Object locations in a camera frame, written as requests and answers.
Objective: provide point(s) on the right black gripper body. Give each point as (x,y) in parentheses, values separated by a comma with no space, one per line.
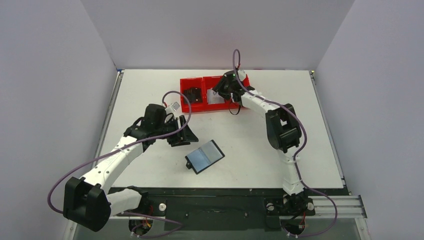
(219,87)

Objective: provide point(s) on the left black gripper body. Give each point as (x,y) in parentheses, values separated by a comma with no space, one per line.
(171,124)

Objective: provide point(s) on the black leather card holder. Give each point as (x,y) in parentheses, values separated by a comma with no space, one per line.
(204,157)

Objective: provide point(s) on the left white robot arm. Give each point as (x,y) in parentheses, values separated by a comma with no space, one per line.
(88,201)

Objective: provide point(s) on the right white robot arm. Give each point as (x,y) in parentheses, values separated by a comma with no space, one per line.
(283,130)

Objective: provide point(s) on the white cards in bin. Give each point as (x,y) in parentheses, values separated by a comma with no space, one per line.
(213,97)

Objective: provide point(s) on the black card holders in bin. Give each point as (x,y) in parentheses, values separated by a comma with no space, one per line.
(194,95)

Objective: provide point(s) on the middle red bin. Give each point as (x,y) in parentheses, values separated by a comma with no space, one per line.
(207,83)

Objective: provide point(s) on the left red bin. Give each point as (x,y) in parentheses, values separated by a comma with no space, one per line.
(186,83)

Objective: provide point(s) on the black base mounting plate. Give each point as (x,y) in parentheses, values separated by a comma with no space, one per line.
(222,209)

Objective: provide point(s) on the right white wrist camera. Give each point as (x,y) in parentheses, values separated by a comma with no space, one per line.
(241,74)

